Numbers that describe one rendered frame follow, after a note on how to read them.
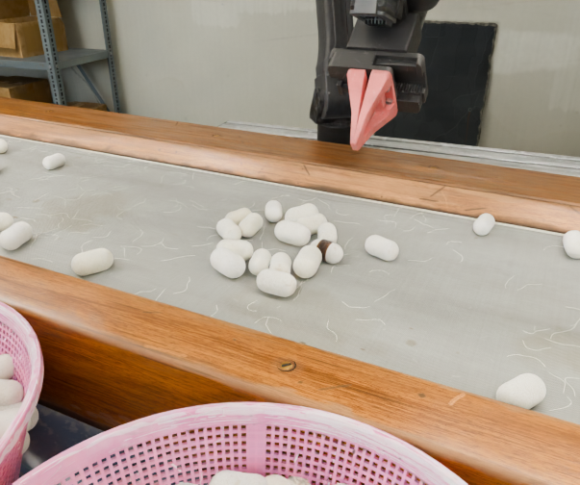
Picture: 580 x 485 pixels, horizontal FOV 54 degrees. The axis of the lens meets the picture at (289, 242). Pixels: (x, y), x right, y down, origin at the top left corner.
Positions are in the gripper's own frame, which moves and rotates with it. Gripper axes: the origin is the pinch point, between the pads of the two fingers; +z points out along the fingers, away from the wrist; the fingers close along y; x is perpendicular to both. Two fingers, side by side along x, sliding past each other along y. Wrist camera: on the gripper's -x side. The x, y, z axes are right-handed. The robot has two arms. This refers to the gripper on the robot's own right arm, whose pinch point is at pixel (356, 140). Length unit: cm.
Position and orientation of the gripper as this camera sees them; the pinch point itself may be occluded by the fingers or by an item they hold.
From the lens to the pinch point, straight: 60.7
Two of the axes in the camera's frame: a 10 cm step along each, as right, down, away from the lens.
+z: -3.3, 8.9, -3.2
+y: 9.0, 1.9, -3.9
